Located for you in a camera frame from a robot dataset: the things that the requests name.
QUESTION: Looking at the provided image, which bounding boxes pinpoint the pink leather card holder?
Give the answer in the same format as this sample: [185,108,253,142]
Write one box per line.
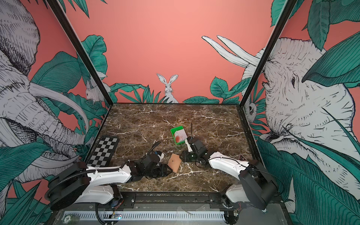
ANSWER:
[167,154,182,173]

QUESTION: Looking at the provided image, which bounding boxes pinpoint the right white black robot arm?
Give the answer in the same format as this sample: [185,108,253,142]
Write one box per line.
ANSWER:
[180,136,278,211]

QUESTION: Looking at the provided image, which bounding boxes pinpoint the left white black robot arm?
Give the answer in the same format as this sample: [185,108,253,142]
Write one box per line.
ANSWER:
[45,151,173,211]

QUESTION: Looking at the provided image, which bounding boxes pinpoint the white red credit card stack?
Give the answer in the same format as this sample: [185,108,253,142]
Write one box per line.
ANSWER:
[174,129,187,143]

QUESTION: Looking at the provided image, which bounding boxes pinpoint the green plastic tray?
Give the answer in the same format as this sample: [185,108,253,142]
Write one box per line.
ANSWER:
[170,126,188,145]

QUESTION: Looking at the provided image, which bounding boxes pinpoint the black white checkerboard plate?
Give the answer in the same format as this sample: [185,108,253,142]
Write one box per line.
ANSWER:
[87,136,120,167]

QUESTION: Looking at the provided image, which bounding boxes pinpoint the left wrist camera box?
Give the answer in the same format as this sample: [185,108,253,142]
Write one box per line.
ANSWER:
[155,151,165,162]

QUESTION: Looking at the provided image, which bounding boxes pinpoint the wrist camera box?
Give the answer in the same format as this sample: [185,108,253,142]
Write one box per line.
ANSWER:
[185,137,193,152]
[155,151,165,162]

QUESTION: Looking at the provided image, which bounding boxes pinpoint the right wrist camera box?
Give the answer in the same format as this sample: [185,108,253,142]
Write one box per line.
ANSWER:
[185,137,193,152]

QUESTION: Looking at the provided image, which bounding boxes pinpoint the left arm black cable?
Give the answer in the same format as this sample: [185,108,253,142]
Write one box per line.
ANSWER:
[146,140,163,156]

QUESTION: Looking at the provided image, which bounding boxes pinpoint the black front mounting rail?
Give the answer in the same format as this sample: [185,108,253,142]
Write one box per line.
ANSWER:
[54,191,285,210]

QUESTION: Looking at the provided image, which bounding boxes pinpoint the white slotted cable duct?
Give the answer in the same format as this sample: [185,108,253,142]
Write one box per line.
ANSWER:
[62,211,225,221]

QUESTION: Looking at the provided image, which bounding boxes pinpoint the right black frame post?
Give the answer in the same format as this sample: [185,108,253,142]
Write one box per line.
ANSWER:
[240,0,297,108]

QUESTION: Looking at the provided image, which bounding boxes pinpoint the black frame post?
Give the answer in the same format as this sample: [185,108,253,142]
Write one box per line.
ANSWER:
[240,0,297,108]
[47,0,113,108]

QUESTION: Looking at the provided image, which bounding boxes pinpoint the left black frame post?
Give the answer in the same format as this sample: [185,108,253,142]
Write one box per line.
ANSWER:
[47,0,113,108]

